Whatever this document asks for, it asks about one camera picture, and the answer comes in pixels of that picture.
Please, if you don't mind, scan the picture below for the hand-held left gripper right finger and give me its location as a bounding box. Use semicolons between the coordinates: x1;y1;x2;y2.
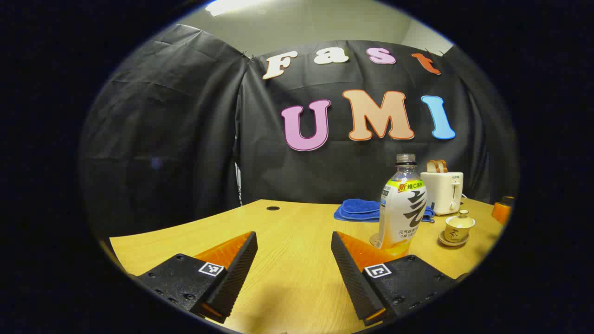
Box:
330;231;460;327

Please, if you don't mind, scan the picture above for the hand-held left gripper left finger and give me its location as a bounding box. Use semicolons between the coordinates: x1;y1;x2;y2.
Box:
135;231;258;324

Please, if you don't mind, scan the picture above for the cream teacup lid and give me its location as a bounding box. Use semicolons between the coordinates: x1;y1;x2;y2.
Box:
449;209;475;228

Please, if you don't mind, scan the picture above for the cream ceramic teacup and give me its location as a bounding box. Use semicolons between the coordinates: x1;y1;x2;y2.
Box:
444;218;476;243

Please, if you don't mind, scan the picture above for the clear water bottle white label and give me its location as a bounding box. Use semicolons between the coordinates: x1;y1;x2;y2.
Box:
377;154;428;257

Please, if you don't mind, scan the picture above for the cream ceramic saucer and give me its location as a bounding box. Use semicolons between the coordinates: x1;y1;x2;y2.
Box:
439;231;470;247

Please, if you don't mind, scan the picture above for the white toaster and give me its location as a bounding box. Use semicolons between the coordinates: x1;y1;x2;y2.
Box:
420;171;464;216

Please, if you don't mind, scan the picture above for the blue towel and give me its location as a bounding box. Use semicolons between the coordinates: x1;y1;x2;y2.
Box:
334;199;436;223

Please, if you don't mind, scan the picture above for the black backdrop cloth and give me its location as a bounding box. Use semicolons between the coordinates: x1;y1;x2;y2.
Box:
79;23;519;242

